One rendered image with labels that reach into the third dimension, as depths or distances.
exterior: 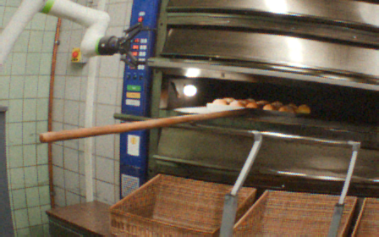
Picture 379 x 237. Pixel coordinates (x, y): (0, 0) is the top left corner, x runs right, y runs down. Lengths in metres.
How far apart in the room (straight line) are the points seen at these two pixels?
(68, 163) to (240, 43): 1.37
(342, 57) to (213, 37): 0.74
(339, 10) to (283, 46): 0.41
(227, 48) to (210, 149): 0.50
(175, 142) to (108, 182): 0.54
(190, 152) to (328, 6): 1.10
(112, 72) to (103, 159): 0.51
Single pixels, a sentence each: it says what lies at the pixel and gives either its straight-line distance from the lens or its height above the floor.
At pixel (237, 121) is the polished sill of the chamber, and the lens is 2.50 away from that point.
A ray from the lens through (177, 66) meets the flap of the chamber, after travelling 2.47.
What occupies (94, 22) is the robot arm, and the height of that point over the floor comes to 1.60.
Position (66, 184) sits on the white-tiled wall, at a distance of 3.23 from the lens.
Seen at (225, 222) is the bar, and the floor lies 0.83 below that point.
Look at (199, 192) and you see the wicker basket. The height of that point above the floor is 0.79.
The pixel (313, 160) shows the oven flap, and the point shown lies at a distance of 2.38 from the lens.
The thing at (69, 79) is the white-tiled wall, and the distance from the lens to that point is 3.12.
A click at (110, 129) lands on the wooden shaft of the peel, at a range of 1.63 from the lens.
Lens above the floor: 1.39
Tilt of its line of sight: 4 degrees down
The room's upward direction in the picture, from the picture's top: 4 degrees clockwise
